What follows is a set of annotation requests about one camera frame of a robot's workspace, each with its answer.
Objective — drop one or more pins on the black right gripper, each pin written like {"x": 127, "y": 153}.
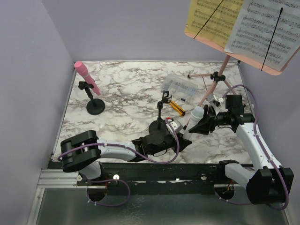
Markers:
{"x": 211, "y": 120}

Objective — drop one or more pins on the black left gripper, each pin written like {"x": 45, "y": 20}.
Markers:
{"x": 183, "y": 142}

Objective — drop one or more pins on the white toy microphone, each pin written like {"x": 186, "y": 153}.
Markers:
{"x": 196, "y": 115}

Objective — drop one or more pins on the black round-base mic stand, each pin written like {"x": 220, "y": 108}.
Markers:
{"x": 156, "y": 125}

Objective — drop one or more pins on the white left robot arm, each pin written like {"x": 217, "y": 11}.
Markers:
{"x": 81, "y": 152}

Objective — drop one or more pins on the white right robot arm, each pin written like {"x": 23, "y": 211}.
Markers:
{"x": 269, "y": 182}

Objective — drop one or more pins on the yellow utility knife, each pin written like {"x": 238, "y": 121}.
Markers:
{"x": 177, "y": 108}

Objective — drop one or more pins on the clear plastic organizer box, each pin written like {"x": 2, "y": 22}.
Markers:
{"x": 179, "y": 88}

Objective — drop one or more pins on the pink music stand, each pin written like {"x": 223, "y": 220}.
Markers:
{"x": 218, "y": 76}

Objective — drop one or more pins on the black left mic stand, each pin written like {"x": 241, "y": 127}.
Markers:
{"x": 95, "y": 106}

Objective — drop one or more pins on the yellow sheet music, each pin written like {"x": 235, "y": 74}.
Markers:
{"x": 212, "y": 19}

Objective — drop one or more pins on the white sheet music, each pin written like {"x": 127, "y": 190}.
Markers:
{"x": 266, "y": 31}

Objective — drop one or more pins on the pink toy microphone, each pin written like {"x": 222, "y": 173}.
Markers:
{"x": 84, "y": 73}

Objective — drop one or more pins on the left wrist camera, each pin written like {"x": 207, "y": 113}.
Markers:
{"x": 175, "y": 124}

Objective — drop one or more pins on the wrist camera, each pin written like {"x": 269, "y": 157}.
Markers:
{"x": 175, "y": 124}
{"x": 215, "y": 101}

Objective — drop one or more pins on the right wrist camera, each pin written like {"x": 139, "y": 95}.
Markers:
{"x": 215, "y": 101}

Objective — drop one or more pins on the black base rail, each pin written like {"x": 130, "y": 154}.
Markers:
{"x": 153, "y": 179}

